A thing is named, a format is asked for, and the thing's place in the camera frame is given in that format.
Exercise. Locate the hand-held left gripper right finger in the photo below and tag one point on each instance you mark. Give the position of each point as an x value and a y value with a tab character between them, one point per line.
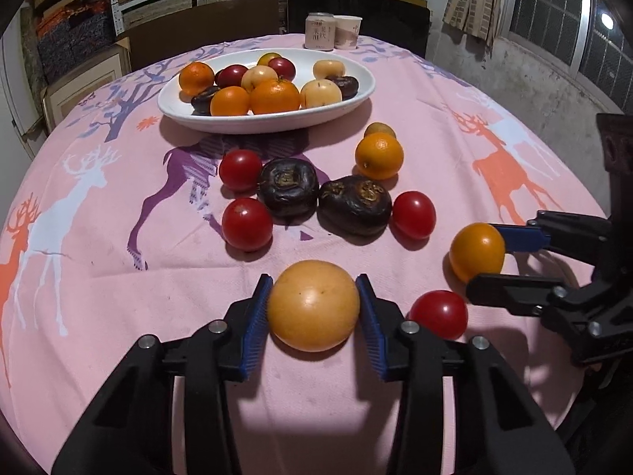
370	329

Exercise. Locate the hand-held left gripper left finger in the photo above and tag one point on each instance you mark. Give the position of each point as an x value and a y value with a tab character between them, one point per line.
254	326

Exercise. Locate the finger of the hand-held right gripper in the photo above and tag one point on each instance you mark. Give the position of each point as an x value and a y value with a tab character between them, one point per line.
524	238
514	293

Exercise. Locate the small orange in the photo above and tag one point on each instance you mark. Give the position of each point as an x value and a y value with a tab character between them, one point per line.
379	156
197	79
477	257

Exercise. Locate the yellow orange round fruit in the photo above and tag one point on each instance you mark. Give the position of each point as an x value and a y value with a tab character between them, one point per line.
314	305

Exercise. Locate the white oval plate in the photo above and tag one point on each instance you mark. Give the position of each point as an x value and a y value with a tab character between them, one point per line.
267	122

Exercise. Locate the large orange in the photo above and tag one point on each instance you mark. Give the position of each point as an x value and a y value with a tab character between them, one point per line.
230	101
275	96

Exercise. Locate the pale yellow pepino melon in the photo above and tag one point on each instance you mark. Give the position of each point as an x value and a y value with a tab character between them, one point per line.
259	77
329	68
320	94

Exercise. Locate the green orange tangerine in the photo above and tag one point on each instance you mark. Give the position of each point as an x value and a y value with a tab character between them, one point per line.
268	58

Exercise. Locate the pink deer printed tablecloth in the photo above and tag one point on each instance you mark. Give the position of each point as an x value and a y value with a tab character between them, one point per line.
123	257

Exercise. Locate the small brownish yellow fruit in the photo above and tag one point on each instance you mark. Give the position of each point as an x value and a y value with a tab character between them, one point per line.
380	130

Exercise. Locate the window with metal grille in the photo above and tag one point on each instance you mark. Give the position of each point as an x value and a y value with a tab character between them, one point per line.
568	15

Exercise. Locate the black chair back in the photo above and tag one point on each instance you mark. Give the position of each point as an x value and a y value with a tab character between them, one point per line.
390	15

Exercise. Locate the pink paper cup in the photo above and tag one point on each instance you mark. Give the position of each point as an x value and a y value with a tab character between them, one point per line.
348	32

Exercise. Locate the pink drink can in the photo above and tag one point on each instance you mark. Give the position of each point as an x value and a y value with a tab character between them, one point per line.
320	32

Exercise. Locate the beige framed panel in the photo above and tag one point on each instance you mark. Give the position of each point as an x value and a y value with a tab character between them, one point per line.
79	84

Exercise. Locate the brown cardboard sheet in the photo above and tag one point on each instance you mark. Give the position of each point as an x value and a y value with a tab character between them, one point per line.
207	29

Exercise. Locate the stack of dark patterned boxes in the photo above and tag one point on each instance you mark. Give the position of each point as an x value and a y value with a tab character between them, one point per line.
69	34

